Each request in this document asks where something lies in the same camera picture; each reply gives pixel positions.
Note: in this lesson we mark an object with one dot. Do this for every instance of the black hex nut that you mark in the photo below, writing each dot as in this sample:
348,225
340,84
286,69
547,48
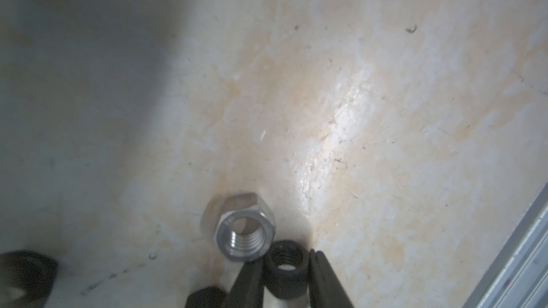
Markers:
209,297
286,270

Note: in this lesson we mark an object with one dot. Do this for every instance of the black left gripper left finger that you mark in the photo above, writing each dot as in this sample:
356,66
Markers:
248,288

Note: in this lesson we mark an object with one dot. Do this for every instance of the aluminium frame post right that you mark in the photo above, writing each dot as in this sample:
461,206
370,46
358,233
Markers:
518,275

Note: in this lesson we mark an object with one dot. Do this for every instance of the silver hex nut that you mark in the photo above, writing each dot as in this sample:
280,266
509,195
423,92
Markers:
241,226
27,278

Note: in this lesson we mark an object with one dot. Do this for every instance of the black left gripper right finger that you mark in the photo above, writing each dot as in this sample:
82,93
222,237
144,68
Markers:
325,289

